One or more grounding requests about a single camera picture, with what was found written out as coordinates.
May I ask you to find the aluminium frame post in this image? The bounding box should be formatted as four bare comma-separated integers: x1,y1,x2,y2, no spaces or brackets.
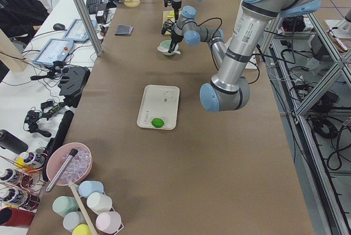
73,0,103,56

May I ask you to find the seated person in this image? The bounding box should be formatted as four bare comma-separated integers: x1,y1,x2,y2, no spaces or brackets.
1,0,49,44

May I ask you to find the red cup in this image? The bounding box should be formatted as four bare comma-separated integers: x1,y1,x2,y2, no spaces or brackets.
1,208,35,228

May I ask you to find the green lime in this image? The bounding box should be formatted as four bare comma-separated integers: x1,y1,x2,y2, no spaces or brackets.
151,118,165,128

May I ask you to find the near teach pendant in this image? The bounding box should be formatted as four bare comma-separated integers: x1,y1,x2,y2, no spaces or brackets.
32,38,73,66

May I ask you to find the pink bowl with ice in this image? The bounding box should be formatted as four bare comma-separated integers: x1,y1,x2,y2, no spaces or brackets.
46,142,93,186

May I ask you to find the black keyboard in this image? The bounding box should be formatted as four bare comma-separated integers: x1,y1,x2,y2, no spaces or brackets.
86,0,101,15

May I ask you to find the teach pendant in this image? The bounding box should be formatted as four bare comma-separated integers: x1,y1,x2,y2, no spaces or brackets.
63,19,89,43
32,38,73,66

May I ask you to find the yellow cup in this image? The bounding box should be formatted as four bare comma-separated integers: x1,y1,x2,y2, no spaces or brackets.
72,224,92,235

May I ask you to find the blue cup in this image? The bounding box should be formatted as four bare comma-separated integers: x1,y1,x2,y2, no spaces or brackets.
78,180,104,198

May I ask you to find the grey folded cloth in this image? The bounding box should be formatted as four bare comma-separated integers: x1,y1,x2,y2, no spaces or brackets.
115,25,134,36

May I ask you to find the pink cup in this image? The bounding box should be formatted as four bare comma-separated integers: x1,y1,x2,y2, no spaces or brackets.
95,211,122,234

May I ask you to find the cream rabbit tray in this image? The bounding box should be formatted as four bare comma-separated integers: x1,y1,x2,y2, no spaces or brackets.
137,85,180,130

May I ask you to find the metal muddler rod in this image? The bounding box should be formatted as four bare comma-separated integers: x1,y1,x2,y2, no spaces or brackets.
46,148,78,192

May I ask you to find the mint green bowl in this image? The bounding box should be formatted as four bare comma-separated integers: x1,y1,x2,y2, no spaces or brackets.
157,39,179,56

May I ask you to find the computer mouse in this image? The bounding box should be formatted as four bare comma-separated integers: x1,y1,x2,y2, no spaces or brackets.
53,23,66,31

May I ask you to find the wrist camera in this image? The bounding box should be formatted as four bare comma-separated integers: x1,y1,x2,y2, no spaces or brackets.
163,0,173,7
161,20,174,36

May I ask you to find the lemon slice stack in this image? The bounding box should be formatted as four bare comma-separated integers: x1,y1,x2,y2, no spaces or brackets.
167,11,175,19

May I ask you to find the black bottle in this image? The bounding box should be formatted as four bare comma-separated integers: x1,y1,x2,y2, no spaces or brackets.
1,129,28,154

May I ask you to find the white cup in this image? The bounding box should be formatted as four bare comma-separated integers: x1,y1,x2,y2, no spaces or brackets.
87,192,112,215

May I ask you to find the wooden cutting board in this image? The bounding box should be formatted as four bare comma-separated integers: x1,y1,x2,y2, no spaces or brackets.
162,10,176,24

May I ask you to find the far teach pendant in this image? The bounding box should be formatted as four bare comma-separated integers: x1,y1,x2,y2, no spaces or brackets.
63,19,89,43

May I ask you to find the grey cup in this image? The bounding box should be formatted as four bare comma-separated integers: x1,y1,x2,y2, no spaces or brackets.
63,211,86,233

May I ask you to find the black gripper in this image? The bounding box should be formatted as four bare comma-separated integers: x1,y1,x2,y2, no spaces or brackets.
172,1,182,20
168,28,184,54

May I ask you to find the white pedestal column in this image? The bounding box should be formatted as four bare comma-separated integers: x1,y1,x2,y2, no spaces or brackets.
239,0,260,69

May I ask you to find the green cup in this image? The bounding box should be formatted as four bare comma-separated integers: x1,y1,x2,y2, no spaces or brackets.
52,196,78,217

